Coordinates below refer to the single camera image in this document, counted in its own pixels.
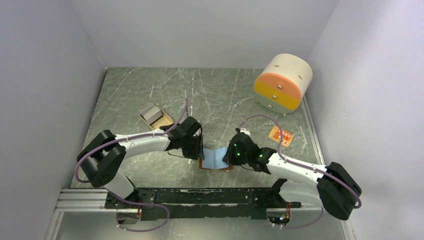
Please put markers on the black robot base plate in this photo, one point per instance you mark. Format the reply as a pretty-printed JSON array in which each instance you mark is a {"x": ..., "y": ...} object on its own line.
[{"x": 257, "y": 203}]

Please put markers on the brown leather card holder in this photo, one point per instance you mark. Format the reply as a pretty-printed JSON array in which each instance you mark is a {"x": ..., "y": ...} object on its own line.
[{"x": 212, "y": 159}]

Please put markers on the round pastel drawer box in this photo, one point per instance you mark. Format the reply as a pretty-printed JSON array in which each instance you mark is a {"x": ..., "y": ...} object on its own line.
[{"x": 283, "y": 83}]

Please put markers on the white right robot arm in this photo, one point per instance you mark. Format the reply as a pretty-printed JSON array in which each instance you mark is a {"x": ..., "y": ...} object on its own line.
[{"x": 328, "y": 186}]

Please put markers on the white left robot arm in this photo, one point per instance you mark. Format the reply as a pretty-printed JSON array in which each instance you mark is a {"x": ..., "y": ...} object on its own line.
[{"x": 101, "y": 159}]

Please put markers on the orange patterned card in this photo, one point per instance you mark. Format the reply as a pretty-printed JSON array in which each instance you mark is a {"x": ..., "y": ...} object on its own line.
[{"x": 287, "y": 137}]

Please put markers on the stack of grey cards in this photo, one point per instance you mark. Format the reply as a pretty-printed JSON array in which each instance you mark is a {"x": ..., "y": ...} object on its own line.
[{"x": 150, "y": 113}]

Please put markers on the beige plastic tray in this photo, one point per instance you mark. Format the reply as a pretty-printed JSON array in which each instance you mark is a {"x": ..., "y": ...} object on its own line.
[{"x": 166, "y": 120}]

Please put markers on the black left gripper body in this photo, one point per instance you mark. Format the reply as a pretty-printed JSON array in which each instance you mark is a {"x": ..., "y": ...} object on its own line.
[{"x": 192, "y": 148}]

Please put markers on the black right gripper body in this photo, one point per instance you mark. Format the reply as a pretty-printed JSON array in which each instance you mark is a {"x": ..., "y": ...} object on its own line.
[{"x": 235, "y": 158}]

